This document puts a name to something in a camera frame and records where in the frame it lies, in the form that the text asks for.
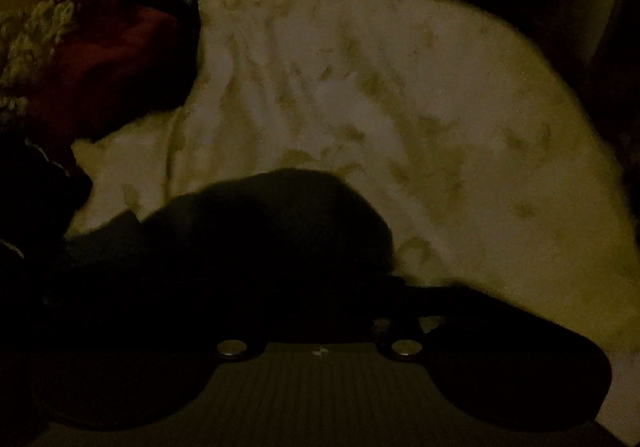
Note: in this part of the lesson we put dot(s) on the red blanket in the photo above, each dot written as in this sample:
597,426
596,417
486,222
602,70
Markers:
105,78

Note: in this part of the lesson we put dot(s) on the patterned white black cloth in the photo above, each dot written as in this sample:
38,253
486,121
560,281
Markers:
29,38

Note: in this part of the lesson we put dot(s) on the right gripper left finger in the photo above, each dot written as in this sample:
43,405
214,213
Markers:
111,346

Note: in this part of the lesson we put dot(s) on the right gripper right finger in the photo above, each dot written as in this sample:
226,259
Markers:
533,381

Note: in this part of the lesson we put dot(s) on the white floral bed sheet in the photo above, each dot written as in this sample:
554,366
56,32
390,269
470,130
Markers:
447,121

